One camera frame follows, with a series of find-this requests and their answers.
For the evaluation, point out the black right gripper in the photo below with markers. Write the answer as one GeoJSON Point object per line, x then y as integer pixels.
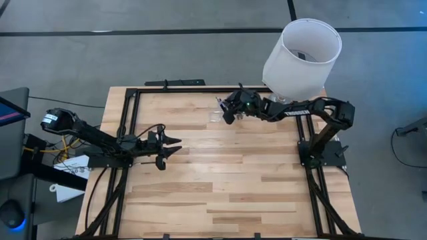
{"type": "Point", "coordinates": [247, 103]}

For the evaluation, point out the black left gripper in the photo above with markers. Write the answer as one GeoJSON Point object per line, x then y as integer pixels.
{"type": "Point", "coordinates": [160, 146]}

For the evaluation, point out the thin black white-tipped brush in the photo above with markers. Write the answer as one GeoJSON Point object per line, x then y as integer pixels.
{"type": "Point", "coordinates": [220, 104]}

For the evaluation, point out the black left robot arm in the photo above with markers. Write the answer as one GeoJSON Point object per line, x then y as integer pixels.
{"type": "Point", "coordinates": [90, 131]}

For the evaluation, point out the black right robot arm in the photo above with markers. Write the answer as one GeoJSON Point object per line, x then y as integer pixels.
{"type": "Point", "coordinates": [300, 111]}

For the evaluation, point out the clear plastic organizer container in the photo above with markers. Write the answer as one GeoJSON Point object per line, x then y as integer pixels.
{"type": "Point", "coordinates": [215, 116]}

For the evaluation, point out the white shade table lamp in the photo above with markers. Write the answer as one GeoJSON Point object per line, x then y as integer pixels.
{"type": "Point", "coordinates": [293, 73]}

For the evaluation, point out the white printed paper sheet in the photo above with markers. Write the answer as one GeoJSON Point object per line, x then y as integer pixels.
{"type": "Point", "coordinates": [75, 163]}

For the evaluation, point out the black equipment stand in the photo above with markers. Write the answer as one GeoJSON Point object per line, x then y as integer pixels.
{"type": "Point", "coordinates": [60, 176]}

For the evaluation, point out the white paper tag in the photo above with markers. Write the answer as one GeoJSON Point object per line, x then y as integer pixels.
{"type": "Point", "coordinates": [65, 195]}

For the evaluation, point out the grey side desk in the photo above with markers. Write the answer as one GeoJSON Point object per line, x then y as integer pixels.
{"type": "Point", "coordinates": [13, 150]}

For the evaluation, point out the dark computer monitor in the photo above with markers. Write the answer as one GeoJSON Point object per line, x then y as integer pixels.
{"type": "Point", "coordinates": [10, 113]}

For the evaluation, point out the black computer mouse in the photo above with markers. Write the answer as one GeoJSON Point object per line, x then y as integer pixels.
{"type": "Point", "coordinates": [11, 213]}

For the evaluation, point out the black aluminium table frame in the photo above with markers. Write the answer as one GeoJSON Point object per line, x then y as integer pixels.
{"type": "Point", "coordinates": [200, 90]}

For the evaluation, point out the black camera bar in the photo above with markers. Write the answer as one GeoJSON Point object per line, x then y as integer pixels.
{"type": "Point", "coordinates": [180, 82]}

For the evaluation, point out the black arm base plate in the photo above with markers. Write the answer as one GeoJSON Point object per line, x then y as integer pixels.
{"type": "Point", "coordinates": [110, 161]}
{"type": "Point", "coordinates": [333, 160]}

